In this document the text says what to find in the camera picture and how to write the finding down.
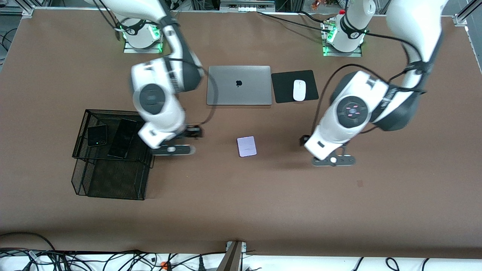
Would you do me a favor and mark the lavender flip phone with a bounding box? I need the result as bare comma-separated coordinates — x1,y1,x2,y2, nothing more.
236,136,258,158

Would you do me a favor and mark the long black phone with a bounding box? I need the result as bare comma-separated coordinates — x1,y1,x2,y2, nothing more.
107,118,138,159

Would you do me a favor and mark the dark dual-camera flip phone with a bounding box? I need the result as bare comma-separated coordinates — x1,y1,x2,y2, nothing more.
87,125,108,147

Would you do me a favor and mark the white computer mouse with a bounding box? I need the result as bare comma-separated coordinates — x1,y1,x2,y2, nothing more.
293,79,307,102

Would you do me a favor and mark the black mouse pad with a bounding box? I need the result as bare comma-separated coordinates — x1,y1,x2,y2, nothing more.
271,70,319,104

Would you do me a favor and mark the silver laptop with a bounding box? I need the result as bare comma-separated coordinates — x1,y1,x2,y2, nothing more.
206,65,272,106

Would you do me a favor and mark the black mesh tray organizer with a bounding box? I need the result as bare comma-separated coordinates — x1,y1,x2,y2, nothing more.
71,109,158,201

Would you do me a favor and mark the grey power strip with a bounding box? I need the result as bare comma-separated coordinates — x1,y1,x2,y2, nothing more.
220,0,275,12

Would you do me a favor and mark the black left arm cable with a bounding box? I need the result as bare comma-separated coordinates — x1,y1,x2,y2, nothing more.
311,31,430,137

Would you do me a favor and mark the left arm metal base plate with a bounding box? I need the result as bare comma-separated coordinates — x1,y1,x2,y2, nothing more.
322,20,363,58

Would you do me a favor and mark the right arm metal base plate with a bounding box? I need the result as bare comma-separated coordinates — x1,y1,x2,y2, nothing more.
123,34,163,54

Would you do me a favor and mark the long black base cable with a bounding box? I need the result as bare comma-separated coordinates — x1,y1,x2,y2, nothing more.
257,11,332,32

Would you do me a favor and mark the short black base cable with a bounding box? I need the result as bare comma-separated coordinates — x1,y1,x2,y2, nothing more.
299,11,329,24

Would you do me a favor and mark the grey metal bracket post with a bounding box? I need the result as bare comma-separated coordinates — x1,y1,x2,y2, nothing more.
217,241,247,271

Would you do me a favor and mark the black looping floor cable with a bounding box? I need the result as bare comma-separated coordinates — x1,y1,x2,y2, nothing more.
0,231,57,252

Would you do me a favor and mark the aluminium frame rail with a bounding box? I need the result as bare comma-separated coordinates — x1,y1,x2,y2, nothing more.
0,5,35,18
454,13,482,72

